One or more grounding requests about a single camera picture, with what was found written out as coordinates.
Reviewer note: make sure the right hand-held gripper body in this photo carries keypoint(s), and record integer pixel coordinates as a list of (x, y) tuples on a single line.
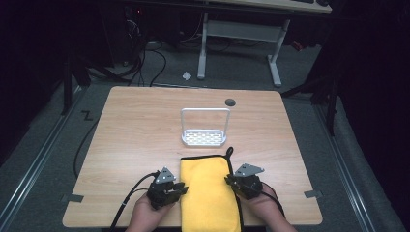
[(248, 183)]

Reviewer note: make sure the aluminium floor rail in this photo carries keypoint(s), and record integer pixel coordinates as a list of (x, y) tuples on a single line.
[(35, 161), (341, 167)]

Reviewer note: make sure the yellow towel with black trim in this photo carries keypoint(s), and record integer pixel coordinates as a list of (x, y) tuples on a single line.
[(206, 193)]

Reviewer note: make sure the grey metal desk frame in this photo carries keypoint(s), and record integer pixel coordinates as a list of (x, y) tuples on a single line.
[(241, 30)]

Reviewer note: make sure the black metal stand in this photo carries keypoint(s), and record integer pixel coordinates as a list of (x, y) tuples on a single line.
[(69, 83), (332, 106)]

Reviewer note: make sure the small red object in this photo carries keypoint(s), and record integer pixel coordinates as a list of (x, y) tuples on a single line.
[(298, 45)]

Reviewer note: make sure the black round table grommet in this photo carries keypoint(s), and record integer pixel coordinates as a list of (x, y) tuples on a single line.
[(230, 102)]

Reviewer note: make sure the white paper scrap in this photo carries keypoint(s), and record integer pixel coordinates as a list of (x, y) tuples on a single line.
[(186, 76)]

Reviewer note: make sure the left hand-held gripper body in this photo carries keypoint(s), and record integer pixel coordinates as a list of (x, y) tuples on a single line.
[(161, 193)]

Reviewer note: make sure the grey tape piece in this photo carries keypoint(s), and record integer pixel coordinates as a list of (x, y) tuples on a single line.
[(76, 198), (313, 194)]

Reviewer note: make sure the person's left hand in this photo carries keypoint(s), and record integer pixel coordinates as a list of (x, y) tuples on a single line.
[(145, 216)]

